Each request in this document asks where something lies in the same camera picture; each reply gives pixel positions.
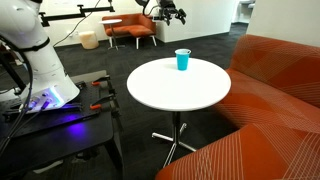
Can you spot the black robot mounting cart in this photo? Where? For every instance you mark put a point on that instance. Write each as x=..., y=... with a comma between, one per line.
x=60, y=133

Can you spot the small orange lounge sofa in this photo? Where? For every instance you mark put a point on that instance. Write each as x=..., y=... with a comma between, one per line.
x=131, y=28

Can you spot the orange black clamp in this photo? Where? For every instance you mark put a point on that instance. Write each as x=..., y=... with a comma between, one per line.
x=98, y=105
x=98, y=82

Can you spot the beige round stool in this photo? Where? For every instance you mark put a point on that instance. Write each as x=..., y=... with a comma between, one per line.
x=88, y=40

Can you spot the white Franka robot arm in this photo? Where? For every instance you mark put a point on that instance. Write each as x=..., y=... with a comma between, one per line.
x=40, y=63

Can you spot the blue plastic cup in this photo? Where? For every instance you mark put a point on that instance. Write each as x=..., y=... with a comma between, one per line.
x=182, y=60

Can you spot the small round white side table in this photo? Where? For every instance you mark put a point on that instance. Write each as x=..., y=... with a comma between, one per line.
x=111, y=22

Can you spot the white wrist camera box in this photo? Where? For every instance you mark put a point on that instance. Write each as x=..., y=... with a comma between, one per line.
x=157, y=14

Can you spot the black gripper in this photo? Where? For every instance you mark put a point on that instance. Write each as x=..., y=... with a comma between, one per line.
x=168, y=7

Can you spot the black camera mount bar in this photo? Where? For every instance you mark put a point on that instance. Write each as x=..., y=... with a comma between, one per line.
x=73, y=15

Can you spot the chrome table pedestal base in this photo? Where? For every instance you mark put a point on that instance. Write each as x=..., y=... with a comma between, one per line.
x=175, y=140

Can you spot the orange patterned corner sofa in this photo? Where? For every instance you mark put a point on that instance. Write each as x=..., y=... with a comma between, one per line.
x=266, y=116

